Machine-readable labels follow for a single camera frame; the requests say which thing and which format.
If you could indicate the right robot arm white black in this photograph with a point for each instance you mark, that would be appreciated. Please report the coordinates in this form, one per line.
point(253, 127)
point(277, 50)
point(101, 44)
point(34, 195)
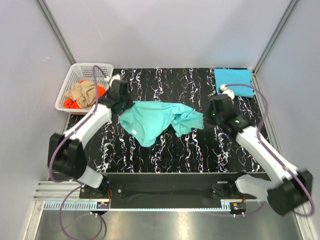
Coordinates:
point(287, 187)

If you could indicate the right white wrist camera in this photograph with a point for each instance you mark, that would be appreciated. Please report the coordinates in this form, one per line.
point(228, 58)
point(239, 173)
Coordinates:
point(223, 89)

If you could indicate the aluminium rail frame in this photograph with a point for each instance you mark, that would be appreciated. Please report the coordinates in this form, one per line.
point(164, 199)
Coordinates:
point(67, 196)

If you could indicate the orange t shirt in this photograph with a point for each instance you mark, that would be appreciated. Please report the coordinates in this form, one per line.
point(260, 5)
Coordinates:
point(72, 103)

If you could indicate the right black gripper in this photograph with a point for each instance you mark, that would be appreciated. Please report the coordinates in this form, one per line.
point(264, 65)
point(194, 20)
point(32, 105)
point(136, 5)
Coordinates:
point(207, 117)

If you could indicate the folded blue t shirt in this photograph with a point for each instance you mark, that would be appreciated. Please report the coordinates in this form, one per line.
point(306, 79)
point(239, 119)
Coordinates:
point(224, 76)

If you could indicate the teal t shirt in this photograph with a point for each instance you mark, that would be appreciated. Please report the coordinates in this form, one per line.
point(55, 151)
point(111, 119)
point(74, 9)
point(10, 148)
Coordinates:
point(146, 120)

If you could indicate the orange connector board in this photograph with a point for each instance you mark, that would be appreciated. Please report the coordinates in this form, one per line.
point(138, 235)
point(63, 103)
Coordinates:
point(237, 206)
point(102, 205)

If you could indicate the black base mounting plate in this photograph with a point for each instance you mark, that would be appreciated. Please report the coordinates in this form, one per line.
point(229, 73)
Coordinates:
point(220, 183)

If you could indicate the right orange connector board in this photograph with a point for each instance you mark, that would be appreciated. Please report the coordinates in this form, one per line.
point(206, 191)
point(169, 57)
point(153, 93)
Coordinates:
point(237, 206)

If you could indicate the left orange connector board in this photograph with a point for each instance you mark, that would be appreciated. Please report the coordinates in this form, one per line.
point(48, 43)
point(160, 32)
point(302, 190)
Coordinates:
point(102, 205)

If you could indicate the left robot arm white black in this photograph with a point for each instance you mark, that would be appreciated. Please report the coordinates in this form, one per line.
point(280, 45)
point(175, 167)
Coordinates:
point(66, 152)

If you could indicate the beige t shirt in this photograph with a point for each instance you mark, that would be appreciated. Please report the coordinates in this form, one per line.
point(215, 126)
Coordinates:
point(83, 93)

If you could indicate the white plastic laundry basket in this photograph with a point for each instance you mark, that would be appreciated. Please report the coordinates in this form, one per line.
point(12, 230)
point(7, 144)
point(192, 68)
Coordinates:
point(76, 73)

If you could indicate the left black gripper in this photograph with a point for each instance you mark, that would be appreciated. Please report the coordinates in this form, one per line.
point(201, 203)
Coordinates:
point(130, 102)

